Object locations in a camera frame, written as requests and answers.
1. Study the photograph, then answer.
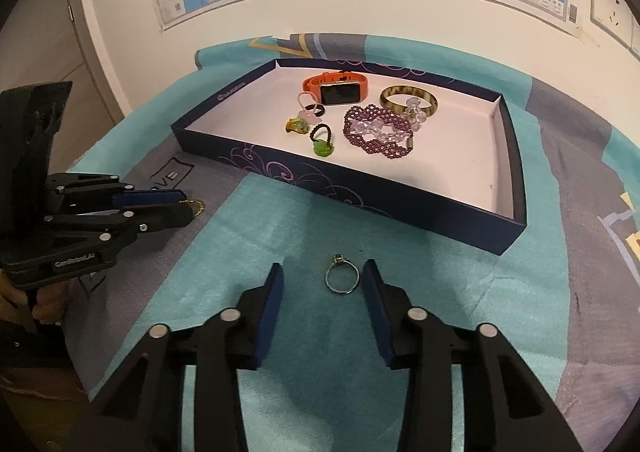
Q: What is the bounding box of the clear crystal bead bracelet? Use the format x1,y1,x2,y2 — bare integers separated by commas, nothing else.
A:
404,96,433,133

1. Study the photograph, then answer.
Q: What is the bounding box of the orange smartwatch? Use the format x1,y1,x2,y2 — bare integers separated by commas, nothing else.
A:
303,71,369,106

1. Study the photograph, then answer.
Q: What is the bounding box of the purple beaded bracelet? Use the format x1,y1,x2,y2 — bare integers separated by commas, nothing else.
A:
342,102,418,159

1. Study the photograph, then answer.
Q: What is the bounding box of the green stone black hair tie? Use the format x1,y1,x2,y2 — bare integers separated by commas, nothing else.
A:
308,123,338,159

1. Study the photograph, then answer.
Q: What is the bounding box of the left hand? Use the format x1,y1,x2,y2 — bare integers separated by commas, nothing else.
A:
1,272,70,324

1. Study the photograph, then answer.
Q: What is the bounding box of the pink charm black hair tie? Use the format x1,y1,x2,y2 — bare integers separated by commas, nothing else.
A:
296,90,328,125

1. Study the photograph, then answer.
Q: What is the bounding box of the dark blue shallow box tray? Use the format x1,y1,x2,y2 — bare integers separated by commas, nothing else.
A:
171,58,527,255

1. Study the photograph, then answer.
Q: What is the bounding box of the silver ring with stone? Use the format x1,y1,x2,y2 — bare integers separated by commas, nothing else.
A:
323,252,360,295

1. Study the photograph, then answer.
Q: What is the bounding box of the white wall socket panel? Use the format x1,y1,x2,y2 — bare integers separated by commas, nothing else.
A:
590,0,632,48

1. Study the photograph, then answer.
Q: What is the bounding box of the teal grey patterned bedsheet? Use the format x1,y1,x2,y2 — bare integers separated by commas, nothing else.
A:
65,37,639,451

